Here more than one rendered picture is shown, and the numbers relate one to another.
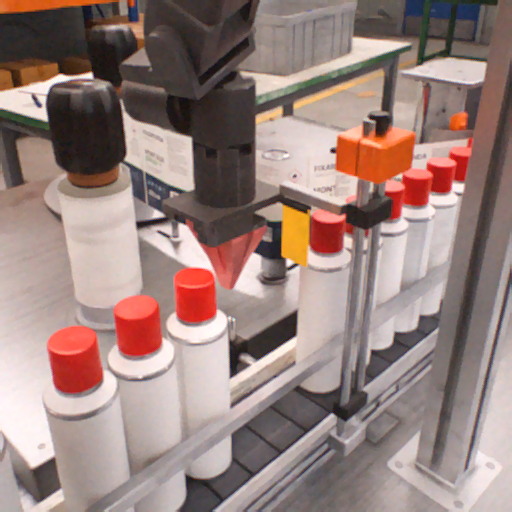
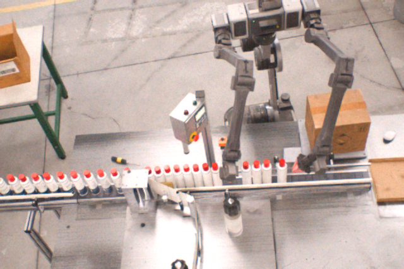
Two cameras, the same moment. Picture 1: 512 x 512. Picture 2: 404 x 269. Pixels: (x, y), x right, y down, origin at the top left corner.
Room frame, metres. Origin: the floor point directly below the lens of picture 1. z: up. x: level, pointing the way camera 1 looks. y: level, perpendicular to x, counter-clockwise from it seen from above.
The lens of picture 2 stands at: (1.51, 1.20, 3.44)
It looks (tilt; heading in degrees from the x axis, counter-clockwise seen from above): 52 degrees down; 234
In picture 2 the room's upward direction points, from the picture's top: 11 degrees counter-clockwise
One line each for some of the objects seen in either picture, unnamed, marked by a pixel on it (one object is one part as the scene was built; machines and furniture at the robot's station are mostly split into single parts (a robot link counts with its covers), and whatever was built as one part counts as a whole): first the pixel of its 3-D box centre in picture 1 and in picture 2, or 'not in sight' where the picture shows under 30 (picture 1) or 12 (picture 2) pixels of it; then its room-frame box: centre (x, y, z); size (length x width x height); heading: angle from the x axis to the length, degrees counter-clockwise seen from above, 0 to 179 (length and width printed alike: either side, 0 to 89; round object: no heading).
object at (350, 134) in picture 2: not in sight; (336, 122); (-0.18, 0.20, 0.99); 0.30 x 0.24 x 0.27; 139
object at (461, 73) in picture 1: (459, 71); (134, 179); (0.89, -0.29, 1.14); 0.14 x 0.11 x 0.01; 135
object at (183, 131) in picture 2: not in sight; (189, 119); (0.54, -0.20, 1.38); 0.17 x 0.10 x 0.19; 10
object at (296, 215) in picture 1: (295, 232); not in sight; (0.47, -0.03, 1.09); 0.03 x 0.01 x 0.06; 45
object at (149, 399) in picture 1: (147, 411); (257, 172); (0.37, 0.09, 0.98); 0.05 x 0.05 x 0.20
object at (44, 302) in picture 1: (159, 238); (197, 261); (0.92, 0.17, 0.86); 0.80 x 0.67 x 0.05; 135
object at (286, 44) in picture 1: (283, 32); not in sight; (2.75, -0.12, 0.91); 0.60 x 0.40 x 0.22; 146
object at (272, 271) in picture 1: (274, 218); (192, 207); (0.75, -0.03, 0.97); 0.05 x 0.05 x 0.19
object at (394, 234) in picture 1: (379, 268); (197, 176); (0.60, -0.14, 0.98); 0.05 x 0.05 x 0.20
